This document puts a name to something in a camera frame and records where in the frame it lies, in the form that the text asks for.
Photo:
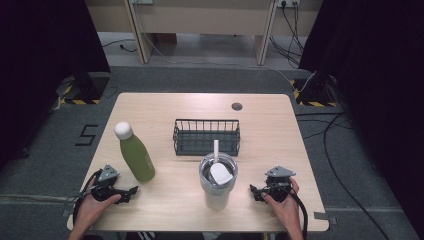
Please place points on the black stand base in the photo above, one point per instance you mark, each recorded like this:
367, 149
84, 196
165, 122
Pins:
313, 93
88, 88

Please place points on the white wall socket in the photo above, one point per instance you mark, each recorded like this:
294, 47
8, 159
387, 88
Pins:
288, 2

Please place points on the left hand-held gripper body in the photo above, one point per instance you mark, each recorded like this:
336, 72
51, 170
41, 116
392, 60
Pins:
107, 174

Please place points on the person's left hand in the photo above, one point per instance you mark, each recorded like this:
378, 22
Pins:
89, 210

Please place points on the dark curtain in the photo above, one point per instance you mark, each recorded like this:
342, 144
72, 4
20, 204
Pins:
40, 66
376, 83

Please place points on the green bottle with white cap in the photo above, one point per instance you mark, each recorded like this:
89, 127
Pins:
136, 156

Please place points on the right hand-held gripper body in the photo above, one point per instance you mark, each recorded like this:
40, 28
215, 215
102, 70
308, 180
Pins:
279, 172

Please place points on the white tumbler with straw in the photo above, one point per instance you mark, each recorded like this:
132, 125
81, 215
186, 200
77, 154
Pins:
216, 195

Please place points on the beige wooden desk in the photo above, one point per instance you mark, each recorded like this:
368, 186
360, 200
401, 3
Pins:
206, 16

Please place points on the grey tape strip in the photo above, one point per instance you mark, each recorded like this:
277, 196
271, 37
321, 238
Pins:
68, 212
325, 216

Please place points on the round table grommet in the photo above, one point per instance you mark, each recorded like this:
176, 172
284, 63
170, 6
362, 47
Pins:
237, 106

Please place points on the brown box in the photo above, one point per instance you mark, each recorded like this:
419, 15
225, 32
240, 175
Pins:
166, 38

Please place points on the person's right hand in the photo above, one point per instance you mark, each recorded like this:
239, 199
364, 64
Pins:
286, 210

